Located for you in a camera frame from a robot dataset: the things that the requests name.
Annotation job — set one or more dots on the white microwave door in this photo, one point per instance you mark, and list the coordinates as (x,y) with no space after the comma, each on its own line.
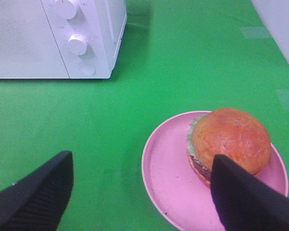
(27,45)

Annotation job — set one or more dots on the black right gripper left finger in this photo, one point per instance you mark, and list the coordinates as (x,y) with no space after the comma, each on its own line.
(38,201)

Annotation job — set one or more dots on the white microwave oven body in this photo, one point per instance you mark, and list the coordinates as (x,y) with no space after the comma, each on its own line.
(102,23)

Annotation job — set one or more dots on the burger with brown bun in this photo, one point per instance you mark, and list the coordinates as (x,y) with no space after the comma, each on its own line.
(231,132)

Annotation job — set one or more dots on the lower white timer knob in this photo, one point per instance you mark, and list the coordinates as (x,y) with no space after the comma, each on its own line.
(77,44)

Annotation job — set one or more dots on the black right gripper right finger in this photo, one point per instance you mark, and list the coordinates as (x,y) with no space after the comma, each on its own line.
(243,202)

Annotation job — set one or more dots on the round door release button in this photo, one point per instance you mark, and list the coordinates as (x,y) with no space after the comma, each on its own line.
(87,68)

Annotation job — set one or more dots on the pink round plate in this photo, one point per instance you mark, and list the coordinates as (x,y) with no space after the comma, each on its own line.
(173,187)

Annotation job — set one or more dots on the upper white microwave knob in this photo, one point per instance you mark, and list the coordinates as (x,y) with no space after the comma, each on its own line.
(66,9)

